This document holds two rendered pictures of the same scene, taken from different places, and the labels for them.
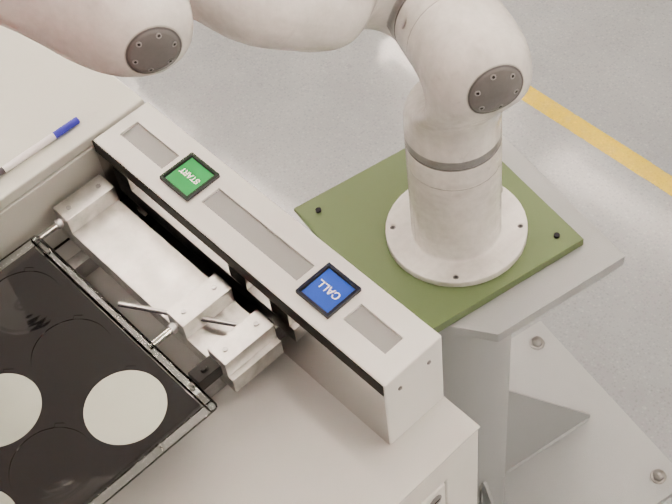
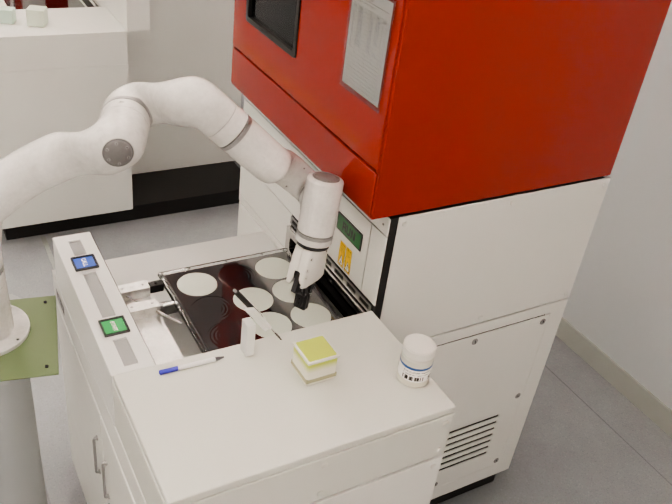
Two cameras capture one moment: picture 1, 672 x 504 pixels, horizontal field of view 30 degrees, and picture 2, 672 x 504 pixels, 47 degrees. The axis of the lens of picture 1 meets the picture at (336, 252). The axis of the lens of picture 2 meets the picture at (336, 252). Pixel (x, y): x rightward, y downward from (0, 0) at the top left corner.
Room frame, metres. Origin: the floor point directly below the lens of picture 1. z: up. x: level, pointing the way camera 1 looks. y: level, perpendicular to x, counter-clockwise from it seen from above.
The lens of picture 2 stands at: (2.32, 0.72, 2.07)
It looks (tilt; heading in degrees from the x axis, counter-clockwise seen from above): 33 degrees down; 184
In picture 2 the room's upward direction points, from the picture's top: 8 degrees clockwise
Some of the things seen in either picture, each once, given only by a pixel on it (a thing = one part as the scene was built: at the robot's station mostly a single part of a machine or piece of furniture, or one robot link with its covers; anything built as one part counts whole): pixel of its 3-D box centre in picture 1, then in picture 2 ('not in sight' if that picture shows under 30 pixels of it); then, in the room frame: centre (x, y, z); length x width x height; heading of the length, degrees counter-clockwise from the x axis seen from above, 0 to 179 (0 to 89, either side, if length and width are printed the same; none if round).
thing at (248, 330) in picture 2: not in sight; (255, 326); (1.06, 0.48, 1.03); 0.06 x 0.04 x 0.13; 127
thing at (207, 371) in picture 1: (205, 372); (155, 285); (0.81, 0.18, 0.90); 0.04 x 0.02 x 0.03; 127
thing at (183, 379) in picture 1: (119, 318); (184, 316); (0.90, 0.28, 0.90); 0.38 x 0.01 x 0.01; 37
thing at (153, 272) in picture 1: (166, 284); (152, 338); (0.97, 0.22, 0.87); 0.36 x 0.08 x 0.03; 37
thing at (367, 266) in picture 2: not in sight; (302, 207); (0.51, 0.49, 1.02); 0.82 x 0.03 x 0.40; 37
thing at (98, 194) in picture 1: (85, 203); not in sight; (1.10, 0.32, 0.89); 0.08 x 0.03 x 0.03; 127
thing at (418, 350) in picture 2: not in sight; (416, 360); (1.05, 0.83, 1.01); 0.07 x 0.07 x 0.10
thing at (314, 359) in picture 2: not in sight; (314, 360); (1.09, 0.62, 1.00); 0.07 x 0.07 x 0.07; 37
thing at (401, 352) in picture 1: (262, 263); (100, 318); (0.96, 0.10, 0.89); 0.55 x 0.09 x 0.14; 37
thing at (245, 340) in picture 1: (242, 342); (132, 290); (0.84, 0.13, 0.89); 0.08 x 0.03 x 0.03; 127
